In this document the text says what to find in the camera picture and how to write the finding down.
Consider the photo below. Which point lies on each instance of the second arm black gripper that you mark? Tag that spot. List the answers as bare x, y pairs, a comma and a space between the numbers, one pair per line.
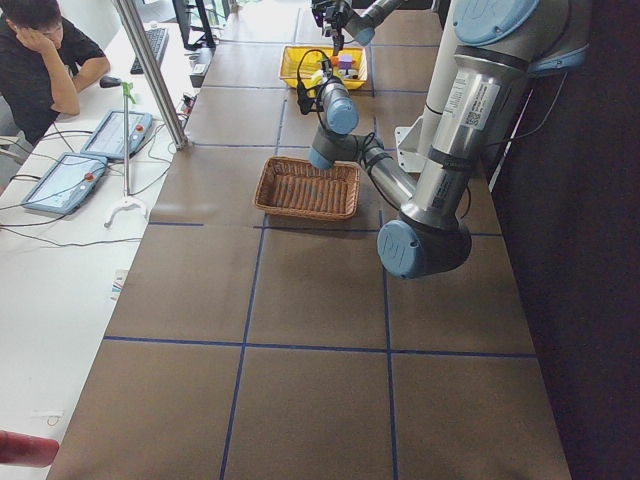
335, 21

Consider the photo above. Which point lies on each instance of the yellow packing tape roll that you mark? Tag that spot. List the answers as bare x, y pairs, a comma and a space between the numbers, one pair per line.
316, 78

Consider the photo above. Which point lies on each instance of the second grey robot arm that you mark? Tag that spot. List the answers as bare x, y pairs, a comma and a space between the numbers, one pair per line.
361, 27

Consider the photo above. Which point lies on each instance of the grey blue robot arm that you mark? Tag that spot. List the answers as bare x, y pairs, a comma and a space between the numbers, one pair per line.
487, 49

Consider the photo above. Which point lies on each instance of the yellow plastic woven basket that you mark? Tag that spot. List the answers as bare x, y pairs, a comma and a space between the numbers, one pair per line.
301, 61

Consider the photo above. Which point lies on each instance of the brown wicker basket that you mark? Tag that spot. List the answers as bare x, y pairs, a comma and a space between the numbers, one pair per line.
293, 187

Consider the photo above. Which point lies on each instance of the purple foam cube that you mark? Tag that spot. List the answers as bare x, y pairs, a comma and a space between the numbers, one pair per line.
344, 61

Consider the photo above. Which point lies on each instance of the black monitor stand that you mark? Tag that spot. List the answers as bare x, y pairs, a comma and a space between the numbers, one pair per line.
193, 21

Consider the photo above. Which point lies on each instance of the black keyboard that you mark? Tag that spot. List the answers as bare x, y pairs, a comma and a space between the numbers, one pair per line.
157, 39

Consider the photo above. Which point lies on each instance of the white reach grabber tool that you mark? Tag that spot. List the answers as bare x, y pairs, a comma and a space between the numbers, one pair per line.
128, 200

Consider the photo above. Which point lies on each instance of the black computer mouse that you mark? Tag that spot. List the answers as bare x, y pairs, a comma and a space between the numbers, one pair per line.
109, 82

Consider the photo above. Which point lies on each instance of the far teach pendant tablet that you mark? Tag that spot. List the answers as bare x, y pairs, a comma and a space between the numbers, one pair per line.
108, 138

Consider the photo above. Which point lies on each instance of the teach pendant tablet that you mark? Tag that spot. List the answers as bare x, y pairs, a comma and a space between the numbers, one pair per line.
108, 138
67, 184

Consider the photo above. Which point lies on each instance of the person in black shirt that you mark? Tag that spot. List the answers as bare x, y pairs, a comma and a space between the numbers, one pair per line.
46, 61

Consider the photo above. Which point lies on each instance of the near teach pendant tablet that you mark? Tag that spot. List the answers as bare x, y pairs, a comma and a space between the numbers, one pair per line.
67, 184

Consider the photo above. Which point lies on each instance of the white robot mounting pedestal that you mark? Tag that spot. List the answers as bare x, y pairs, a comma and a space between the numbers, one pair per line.
413, 142

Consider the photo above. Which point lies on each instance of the aluminium frame post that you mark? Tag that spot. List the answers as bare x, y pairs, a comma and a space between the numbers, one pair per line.
134, 29

